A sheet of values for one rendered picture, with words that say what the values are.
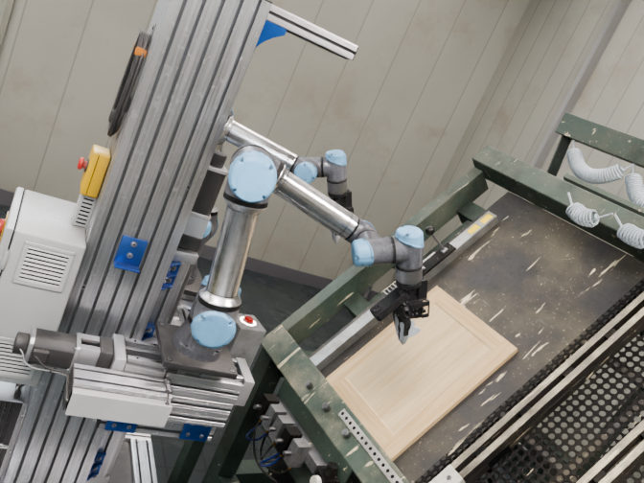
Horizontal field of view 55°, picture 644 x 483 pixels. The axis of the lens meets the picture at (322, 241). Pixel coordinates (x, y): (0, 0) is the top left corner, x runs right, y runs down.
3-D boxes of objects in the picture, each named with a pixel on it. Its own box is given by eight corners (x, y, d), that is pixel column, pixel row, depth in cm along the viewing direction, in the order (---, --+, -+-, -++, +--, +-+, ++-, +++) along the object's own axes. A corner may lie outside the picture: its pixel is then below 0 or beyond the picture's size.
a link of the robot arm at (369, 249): (349, 258, 175) (386, 254, 176) (356, 272, 165) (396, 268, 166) (348, 231, 173) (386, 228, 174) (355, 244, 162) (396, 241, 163)
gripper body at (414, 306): (429, 319, 176) (430, 282, 171) (402, 325, 174) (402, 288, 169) (417, 306, 183) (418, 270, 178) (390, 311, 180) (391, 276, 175)
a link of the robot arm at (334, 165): (323, 149, 228) (346, 148, 228) (325, 176, 233) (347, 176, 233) (322, 155, 221) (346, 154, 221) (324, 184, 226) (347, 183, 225)
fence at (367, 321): (313, 363, 244) (309, 358, 242) (490, 217, 257) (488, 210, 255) (319, 371, 240) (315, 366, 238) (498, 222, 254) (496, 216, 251)
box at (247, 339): (213, 349, 248) (229, 311, 244) (238, 352, 255) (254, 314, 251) (223, 367, 239) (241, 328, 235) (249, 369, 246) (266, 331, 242)
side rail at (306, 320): (291, 337, 267) (280, 323, 260) (479, 184, 282) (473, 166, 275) (298, 345, 262) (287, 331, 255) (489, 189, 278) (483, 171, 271)
